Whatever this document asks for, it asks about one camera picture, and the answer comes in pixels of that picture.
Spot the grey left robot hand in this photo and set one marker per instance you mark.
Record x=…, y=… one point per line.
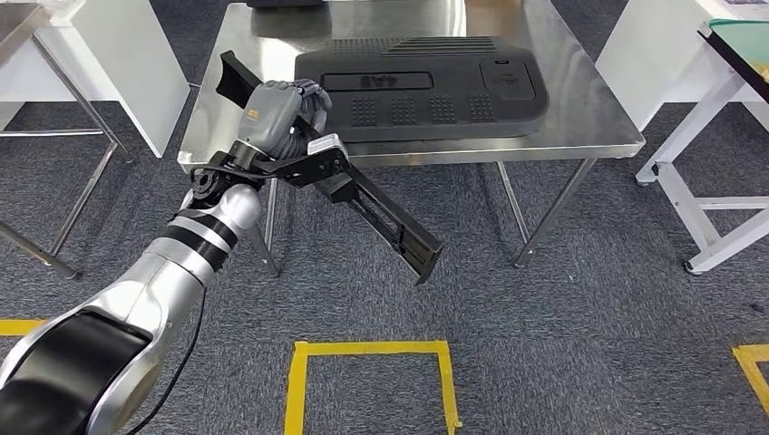
x=270, y=120

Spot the black plastic license plate bracket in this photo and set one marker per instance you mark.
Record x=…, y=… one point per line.
x=414, y=246

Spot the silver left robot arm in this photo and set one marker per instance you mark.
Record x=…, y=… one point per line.
x=180, y=252

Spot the stainless steel workbench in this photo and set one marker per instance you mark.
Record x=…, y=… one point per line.
x=571, y=120

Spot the white panel desk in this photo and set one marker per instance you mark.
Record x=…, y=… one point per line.
x=649, y=60
x=138, y=72

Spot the large black moulded tray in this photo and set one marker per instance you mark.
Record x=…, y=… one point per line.
x=450, y=78

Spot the yellow floor tape square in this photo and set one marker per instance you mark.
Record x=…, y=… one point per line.
x=372, y=348
x=751, y=354

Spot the yellow floor tape strip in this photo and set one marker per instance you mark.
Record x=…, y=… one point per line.
x=21, y=327

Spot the green topped white table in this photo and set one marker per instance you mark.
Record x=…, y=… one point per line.
x=691, y=204

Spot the printed paper sheet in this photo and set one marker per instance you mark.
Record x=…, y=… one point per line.
x=748, y=9

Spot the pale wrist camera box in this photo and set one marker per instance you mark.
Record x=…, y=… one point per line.
x=324, y=144

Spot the steel frame table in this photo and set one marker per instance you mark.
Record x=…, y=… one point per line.
x=15, y=27

